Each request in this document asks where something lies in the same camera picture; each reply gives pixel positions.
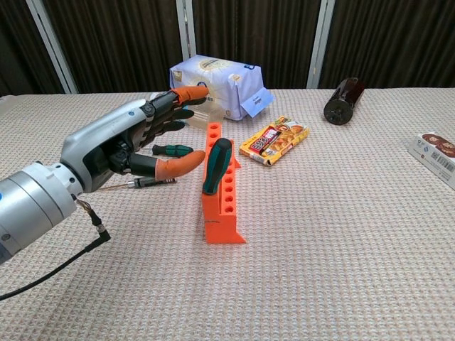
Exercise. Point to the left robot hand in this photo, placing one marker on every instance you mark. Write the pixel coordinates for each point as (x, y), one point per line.
(103, 138)

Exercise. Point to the green black striped screwdriver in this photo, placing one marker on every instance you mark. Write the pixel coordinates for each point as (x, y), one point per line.
(177, 150)

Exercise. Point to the orange test tube rack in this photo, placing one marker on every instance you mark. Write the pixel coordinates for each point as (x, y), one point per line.
(220, 231)

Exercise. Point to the dark pleated curtain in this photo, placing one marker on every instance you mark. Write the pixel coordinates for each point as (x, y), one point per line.
(391, 39)
(17, 42)
(117, 42)
(256, 32)

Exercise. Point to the clear bottle with blue label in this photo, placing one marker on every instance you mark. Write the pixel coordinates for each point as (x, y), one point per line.
(202, 115)

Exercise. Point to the lavender soft package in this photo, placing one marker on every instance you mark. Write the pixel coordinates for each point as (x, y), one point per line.
(224, 78)

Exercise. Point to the yellow curry box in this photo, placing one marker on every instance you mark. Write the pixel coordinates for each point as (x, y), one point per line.
(273, 140)

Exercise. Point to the brown glass bottle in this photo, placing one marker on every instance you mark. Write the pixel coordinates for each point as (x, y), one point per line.
(339, 106)

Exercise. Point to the beige woven table cloth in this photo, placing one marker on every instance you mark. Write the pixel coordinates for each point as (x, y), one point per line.
(320, 248)

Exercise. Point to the long white cookie box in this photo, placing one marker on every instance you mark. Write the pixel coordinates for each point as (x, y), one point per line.
(433, 152)

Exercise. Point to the white metal frame post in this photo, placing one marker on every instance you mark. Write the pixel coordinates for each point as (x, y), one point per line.
(321, 42)
(186, 28)
(51, 46)

